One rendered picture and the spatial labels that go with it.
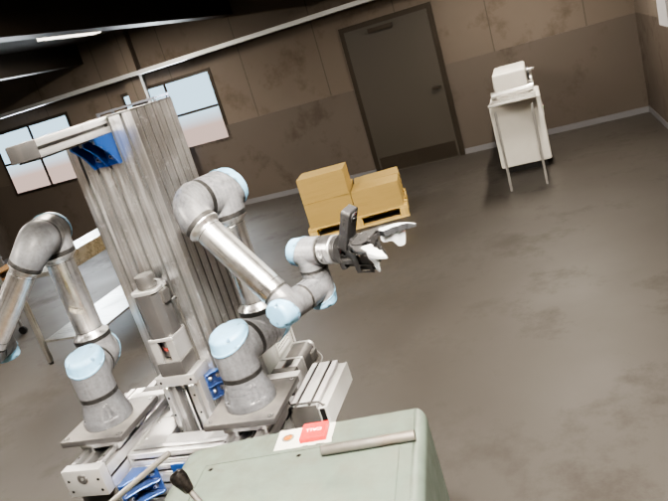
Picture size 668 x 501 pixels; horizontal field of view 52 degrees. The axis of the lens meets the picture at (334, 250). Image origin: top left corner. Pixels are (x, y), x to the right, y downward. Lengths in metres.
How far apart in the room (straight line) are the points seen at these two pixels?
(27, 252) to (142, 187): 0.37
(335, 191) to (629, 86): 4.43
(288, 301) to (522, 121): 6.79
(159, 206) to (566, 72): 8.39
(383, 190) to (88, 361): 5.81
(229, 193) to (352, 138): 8.52
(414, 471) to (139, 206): 1.13
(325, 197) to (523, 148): 2.41
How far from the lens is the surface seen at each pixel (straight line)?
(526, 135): 8.32
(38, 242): 2.11
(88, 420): 2.24
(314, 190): 7.67
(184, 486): 1.34
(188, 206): 1.79
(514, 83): 8.19
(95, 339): 2.28
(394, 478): 1.36
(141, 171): 2.03
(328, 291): 1.78
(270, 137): 10.71
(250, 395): 1.94
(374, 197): 7.67
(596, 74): 10.02
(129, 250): 2.14
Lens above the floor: 2.05
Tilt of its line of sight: 16 degrees down
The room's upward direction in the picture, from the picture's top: 17 degrees counter-clockwise
